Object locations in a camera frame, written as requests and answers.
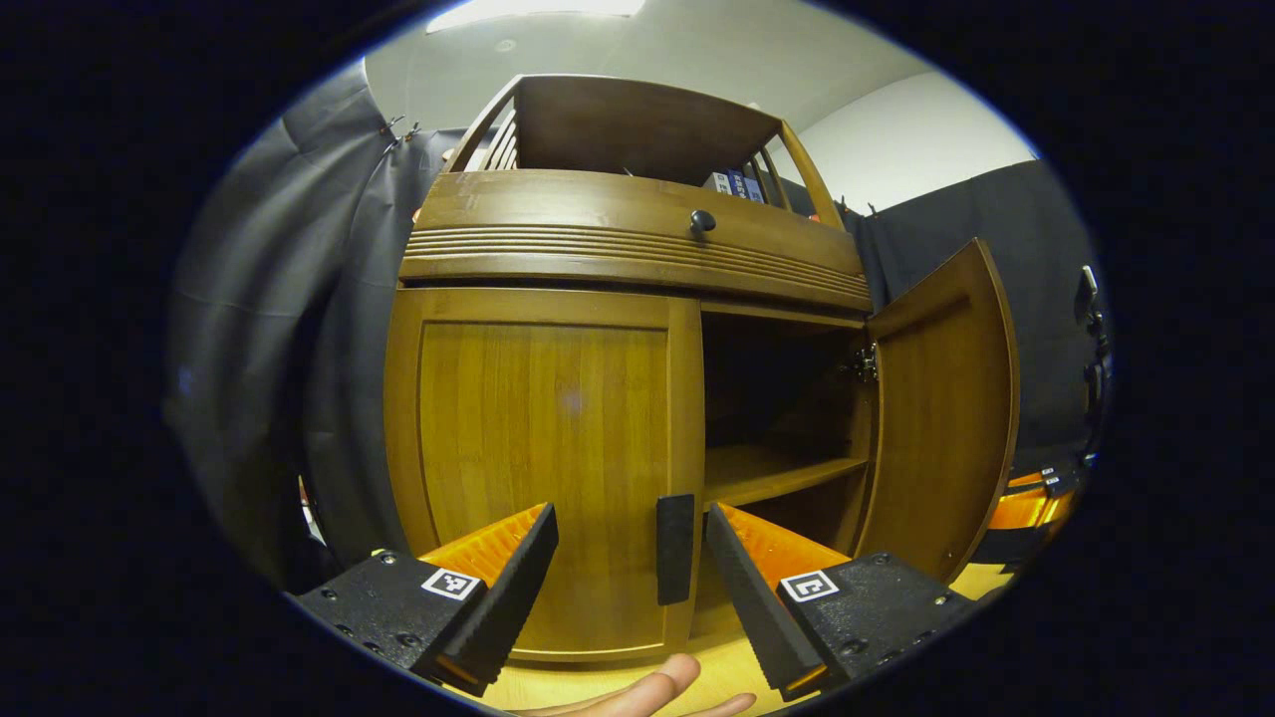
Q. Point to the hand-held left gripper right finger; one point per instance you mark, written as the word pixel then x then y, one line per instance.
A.
pixel 752 597

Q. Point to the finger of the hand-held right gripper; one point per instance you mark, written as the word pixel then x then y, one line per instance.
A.
pixel 1031 510
pixel 1051 480

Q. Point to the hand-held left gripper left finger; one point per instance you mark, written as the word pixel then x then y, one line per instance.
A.
pixel 513 588

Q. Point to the wooden shoe cabinet door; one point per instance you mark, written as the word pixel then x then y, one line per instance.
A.
pixel 941 418
pixel 538 448

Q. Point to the wooden double-door shoe cabinet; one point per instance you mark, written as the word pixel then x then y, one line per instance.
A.
pixel 558 249

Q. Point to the wooden inner cabinet shelf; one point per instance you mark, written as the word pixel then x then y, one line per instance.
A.
pixel 767 473

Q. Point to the wooden cabinet drawer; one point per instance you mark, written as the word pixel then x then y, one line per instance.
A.
pixel 558 229

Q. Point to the black backdrop cloth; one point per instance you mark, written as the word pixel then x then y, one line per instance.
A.
pixel 1036 299
pixel 279 329

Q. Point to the round black drawer knob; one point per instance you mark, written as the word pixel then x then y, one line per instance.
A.
pixel 703 222

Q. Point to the grey-blue book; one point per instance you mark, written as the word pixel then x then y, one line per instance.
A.
pixel 755 191

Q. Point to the dark navy book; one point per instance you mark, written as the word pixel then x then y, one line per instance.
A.
pixel 737 184

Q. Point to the white book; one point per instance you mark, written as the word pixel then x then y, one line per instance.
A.
pixel 715 181

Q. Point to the ceiling light panel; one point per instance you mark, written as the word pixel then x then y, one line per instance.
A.
pixel 538 10

